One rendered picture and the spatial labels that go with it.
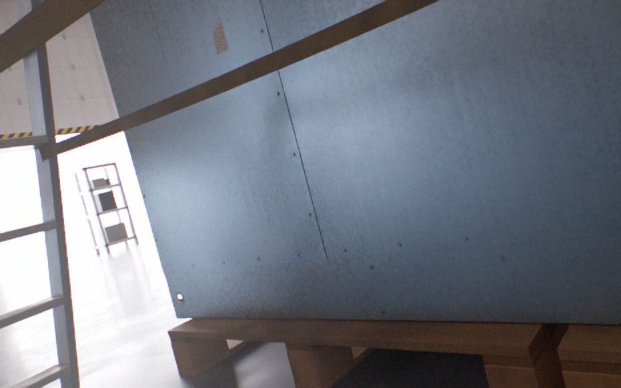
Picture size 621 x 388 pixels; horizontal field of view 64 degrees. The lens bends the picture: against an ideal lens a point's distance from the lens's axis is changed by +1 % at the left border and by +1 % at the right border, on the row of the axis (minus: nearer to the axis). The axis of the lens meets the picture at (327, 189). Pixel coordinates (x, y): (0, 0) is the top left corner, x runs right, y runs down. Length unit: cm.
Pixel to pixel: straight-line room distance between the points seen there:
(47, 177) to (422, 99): 97
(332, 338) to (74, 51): 1054
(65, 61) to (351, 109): 1031
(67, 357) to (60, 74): 972
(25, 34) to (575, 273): 97
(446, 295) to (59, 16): 97
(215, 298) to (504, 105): 116
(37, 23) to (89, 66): 1099
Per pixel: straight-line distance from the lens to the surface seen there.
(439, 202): 115
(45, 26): 53
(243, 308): 170
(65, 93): 1111
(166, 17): 172
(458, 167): 111
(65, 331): 167
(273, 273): 154
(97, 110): 1127
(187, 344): 183
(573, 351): 105
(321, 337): 135
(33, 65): 143
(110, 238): 896
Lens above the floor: 61
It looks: 4 degrees down
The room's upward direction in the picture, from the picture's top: 14 degrees counter-clockwise
